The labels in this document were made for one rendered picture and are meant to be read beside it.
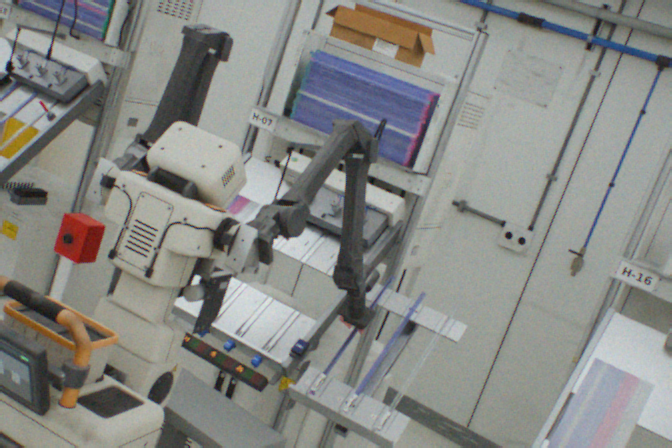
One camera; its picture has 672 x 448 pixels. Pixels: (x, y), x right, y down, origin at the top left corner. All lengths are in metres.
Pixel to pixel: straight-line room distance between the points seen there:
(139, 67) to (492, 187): 1.83
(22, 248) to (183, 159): 1.78
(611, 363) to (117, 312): 1.46
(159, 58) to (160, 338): 2.02
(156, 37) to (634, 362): 2.39
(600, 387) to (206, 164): 1.34
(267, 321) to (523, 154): 2.01
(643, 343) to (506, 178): 1.80
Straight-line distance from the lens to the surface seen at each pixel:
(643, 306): 3.02
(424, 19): 3.12
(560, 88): 4.43
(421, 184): 3.02
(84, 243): 3.35
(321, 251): 3.02
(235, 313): 2.89
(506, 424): 4.59
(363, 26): 3.51
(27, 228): 3.82
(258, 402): 3.19
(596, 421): 2.67
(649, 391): 2.75
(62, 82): 3.77
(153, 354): 2.23
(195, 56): 2.40
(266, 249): 2.10
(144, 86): 4.00
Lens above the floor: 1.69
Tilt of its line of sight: 11 degrees down
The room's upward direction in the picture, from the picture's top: 20 degrees clockwise
